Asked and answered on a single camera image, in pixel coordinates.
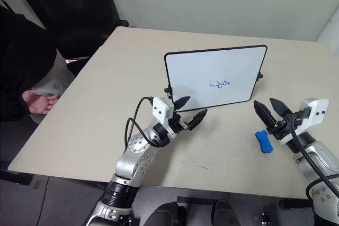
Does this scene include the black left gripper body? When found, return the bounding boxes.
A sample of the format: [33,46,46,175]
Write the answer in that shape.
[168,113,190,133]

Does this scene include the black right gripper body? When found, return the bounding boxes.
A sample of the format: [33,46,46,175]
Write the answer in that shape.
[265,110,303,141]

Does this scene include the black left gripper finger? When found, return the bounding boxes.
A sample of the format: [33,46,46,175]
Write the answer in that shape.
[187,108,208,131]
[173,95,192,112]

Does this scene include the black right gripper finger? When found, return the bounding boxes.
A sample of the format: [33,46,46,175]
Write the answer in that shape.
[269,97,292,117]
[253,100,278,129]

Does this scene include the blue bone-shaped eraser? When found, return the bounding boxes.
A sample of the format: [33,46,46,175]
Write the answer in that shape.
[255,130,274,155]

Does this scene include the bare person hand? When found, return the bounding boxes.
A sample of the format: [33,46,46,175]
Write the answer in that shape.
[21,89,59,115]

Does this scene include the black-framed small whiteboard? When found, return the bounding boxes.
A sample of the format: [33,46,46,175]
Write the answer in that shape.
[164,44,268,112]

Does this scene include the dark rounded shape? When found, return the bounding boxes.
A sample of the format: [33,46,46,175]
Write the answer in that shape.
[211,200,236,226]
[144,202,186,226]

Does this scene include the grey knitted cloth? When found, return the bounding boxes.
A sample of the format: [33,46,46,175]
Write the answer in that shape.
[32,50,76,97]

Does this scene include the black office chair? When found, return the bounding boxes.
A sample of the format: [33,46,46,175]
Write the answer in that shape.
[15,0,130,60]

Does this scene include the person in black jacket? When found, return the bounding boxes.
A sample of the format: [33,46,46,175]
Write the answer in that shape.
[0,0,58,122]

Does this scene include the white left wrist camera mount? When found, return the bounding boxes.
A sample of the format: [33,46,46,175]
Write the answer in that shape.
[151,97,175,134]

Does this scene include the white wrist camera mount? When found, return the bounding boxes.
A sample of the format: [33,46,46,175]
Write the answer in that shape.
[151,97,175,134]
[279,98,329,147]

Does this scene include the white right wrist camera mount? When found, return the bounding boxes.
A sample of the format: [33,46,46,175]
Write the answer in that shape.
[279,98,329,147]

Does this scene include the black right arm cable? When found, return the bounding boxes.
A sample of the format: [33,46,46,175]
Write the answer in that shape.
[287,114,339,201]

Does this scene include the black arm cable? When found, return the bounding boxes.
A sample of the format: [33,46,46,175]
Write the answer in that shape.
[287,114,339,201]
[124,96,161,148]

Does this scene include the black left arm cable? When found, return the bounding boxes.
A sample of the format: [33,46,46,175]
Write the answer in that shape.
[124,96,161,148]

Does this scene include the black table frame bar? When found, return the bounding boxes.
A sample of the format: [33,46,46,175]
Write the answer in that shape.
[0,160,33,186]
[279,198,314,210]

